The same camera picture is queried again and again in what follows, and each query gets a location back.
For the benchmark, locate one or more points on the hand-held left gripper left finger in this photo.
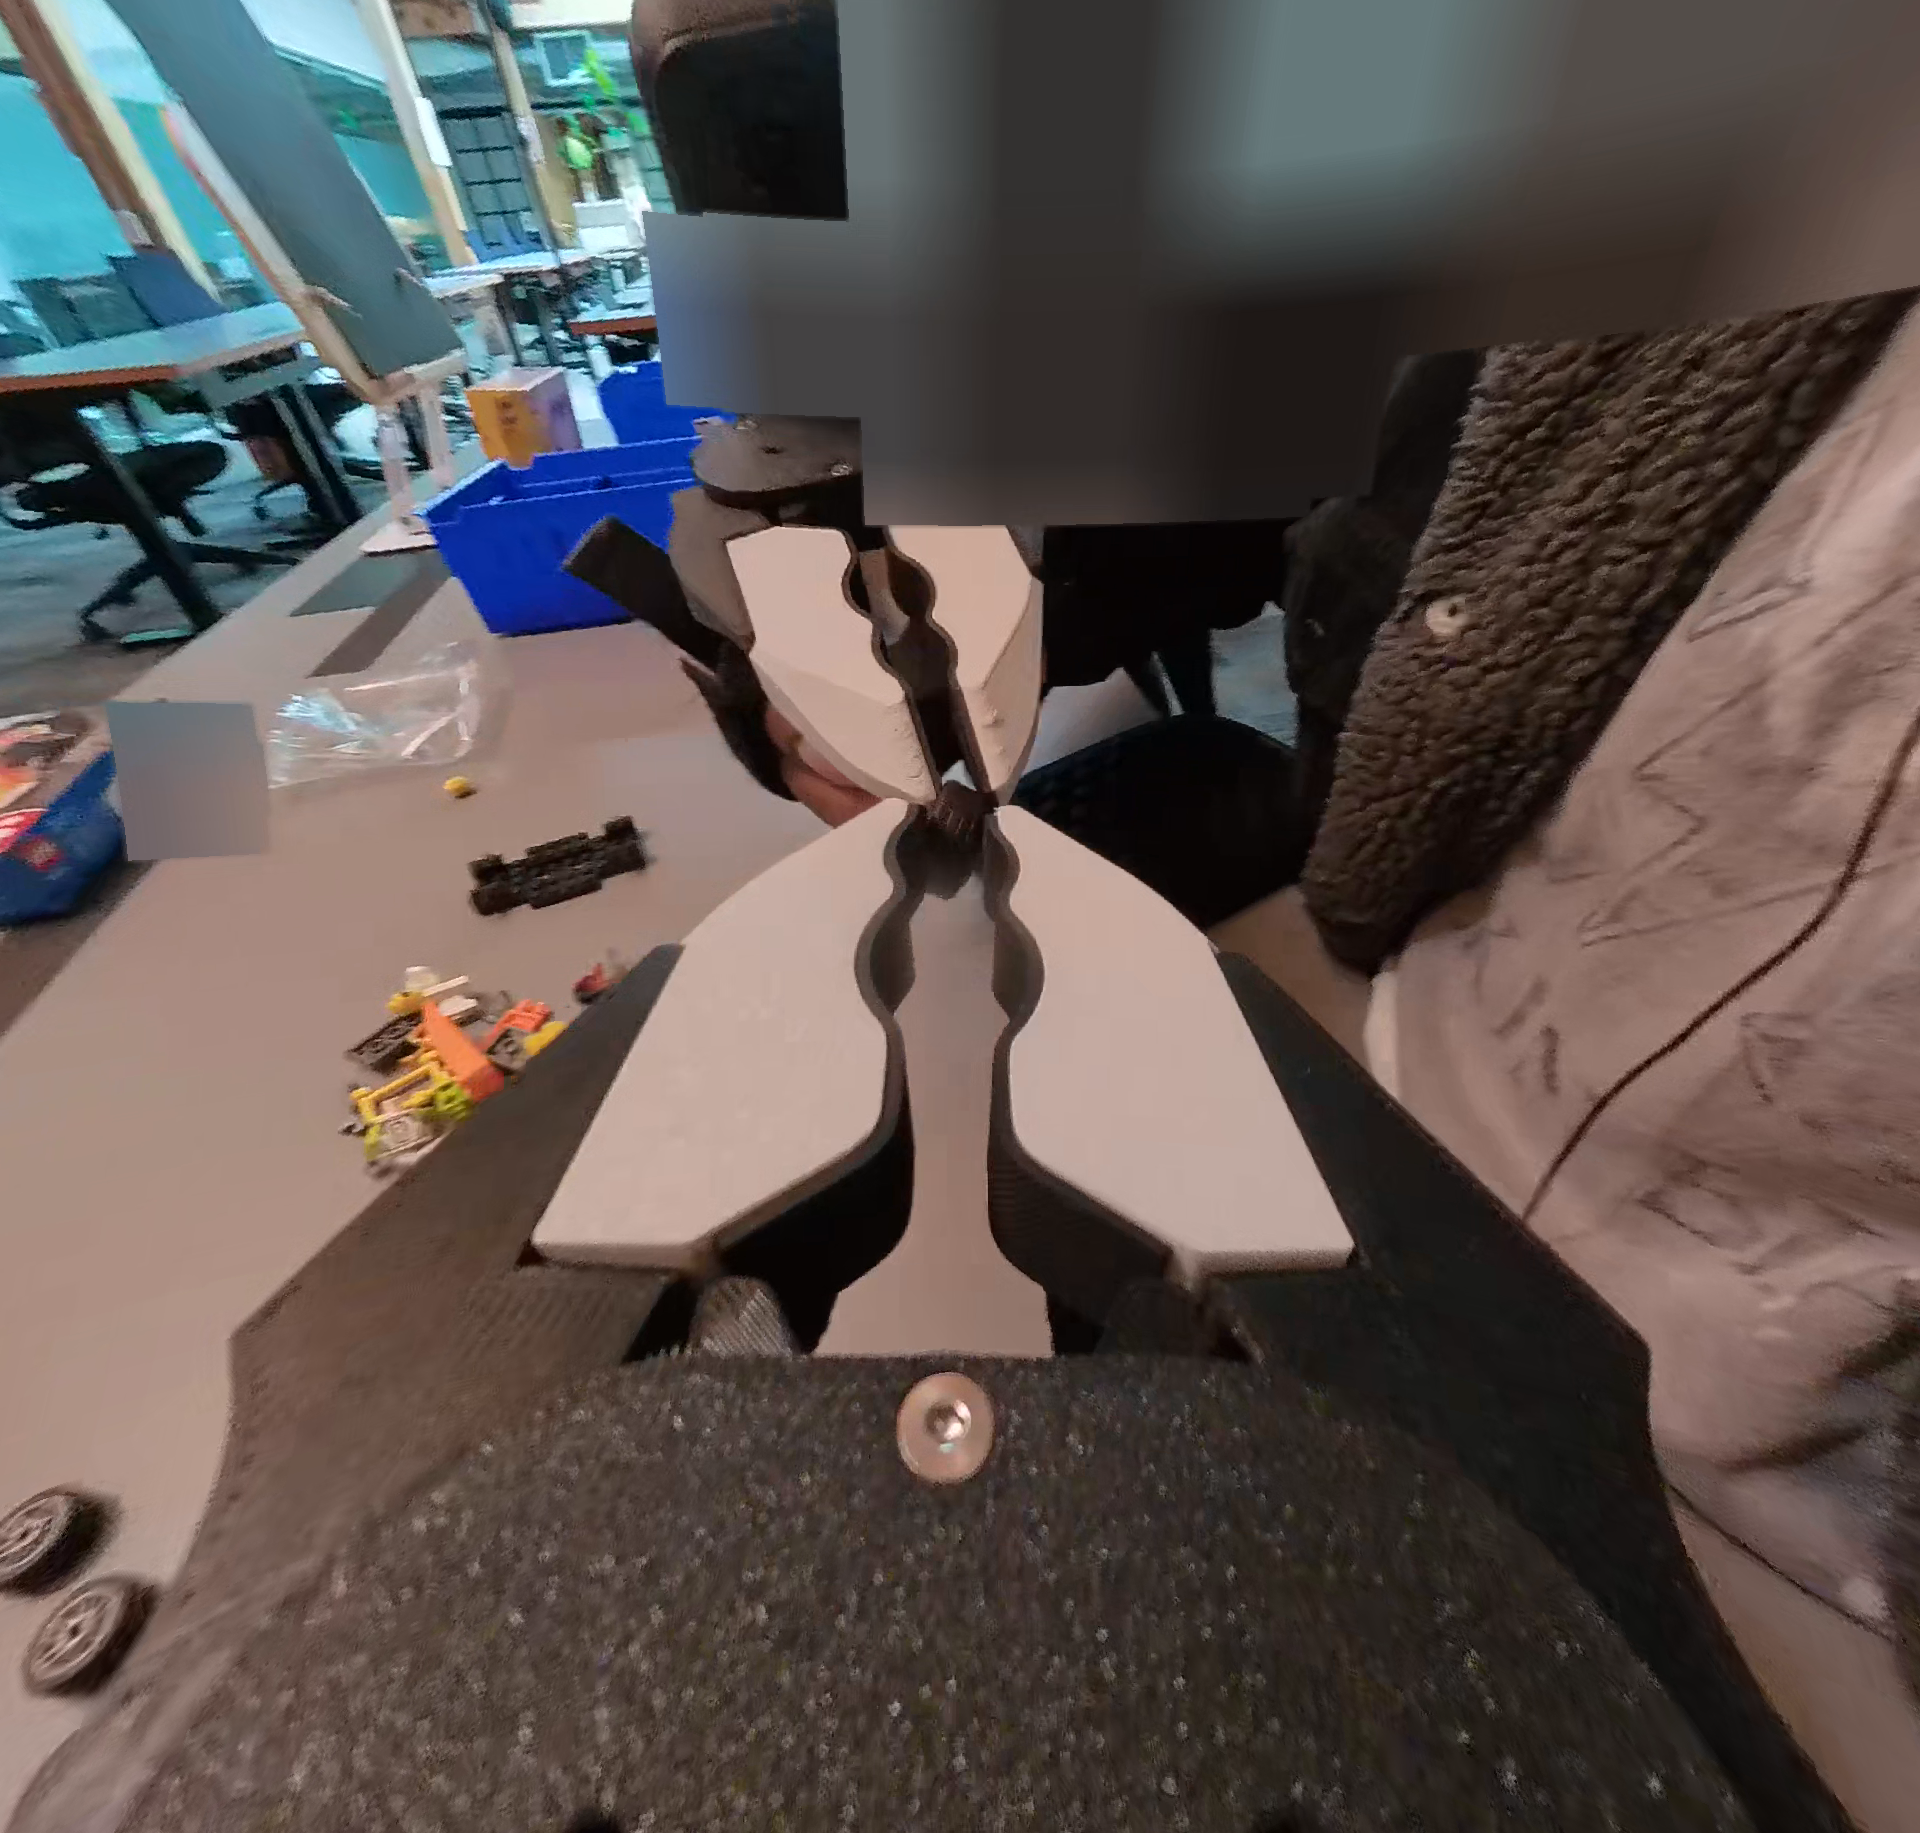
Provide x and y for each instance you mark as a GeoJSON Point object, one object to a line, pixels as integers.
{"type": "Point", "coordinates": [735, 1099]}

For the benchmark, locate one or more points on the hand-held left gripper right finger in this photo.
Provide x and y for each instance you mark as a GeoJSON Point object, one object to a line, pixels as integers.
{"type": "Point", "coordinates": [1171, 1099]}

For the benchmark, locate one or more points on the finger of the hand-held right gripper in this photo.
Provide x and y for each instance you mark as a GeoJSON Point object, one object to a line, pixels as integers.
{"type": "Point", "coordinates": [991, 633]}
{"type": "Point", "coordinates": [811, 633]}

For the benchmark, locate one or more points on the small black lego piece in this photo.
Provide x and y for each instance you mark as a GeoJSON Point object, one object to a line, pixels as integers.
{"type": "Point", "coordinates": [955, 808]}

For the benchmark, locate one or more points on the orange white lego nose piece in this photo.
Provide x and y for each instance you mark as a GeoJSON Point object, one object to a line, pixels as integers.
{"type": "Point", "coordinates": [458, 1050]}

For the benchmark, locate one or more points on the orange lego race car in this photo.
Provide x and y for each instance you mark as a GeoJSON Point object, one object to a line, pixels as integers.
{"type": "Point", "coordinates": [555, 865]}

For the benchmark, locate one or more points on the yellow lego hand truck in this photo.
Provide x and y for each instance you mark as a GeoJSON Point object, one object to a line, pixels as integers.
{"type": "Point", "coordinates": [390, 1113]}

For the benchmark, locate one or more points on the black lego wheel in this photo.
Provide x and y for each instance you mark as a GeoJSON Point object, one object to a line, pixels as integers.
{"type": "Point", "coordinates": [84, 1633]}
{"type": "Point", "coordinates": [45, 1534]}

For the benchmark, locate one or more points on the person's right forearm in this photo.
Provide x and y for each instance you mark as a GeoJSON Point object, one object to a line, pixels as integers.
{"type": "Point", "coordinates": [1156, 813]}

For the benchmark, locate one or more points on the small red white lego piece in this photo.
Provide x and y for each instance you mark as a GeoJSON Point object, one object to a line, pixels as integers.
{"type": "Point", "coordinates": [594, 977]}

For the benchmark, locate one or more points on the blue lego box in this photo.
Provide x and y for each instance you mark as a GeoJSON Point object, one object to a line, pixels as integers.
{"type": "Point", "coordinates": [45, 813]}

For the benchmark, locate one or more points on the person's right hand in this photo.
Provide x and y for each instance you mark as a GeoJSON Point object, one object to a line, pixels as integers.
{"type": "Point", "coordinates": [805, 780]}

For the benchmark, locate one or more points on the long wooden desk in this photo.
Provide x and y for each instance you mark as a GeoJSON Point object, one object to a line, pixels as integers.
{"type": "Point", "coordinates": [526, 276]}

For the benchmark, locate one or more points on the small yellow box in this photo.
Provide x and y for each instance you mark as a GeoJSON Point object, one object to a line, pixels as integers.
{"type": "Point", "coordinates": [526, 414]}

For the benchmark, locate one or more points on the clear plastic bag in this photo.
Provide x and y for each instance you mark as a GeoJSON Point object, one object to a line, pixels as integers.
{"type": "Point", "coordinates": [376, 720]}

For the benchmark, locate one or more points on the person's pale printed shirt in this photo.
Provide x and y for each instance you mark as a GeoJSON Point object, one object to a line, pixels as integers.
{"type": "Point", "coordinates": [1680, 1113]}

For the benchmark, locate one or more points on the black office chair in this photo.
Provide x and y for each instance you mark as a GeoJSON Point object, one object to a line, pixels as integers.
{"type": "Point", "coordinates": [121, 499]}

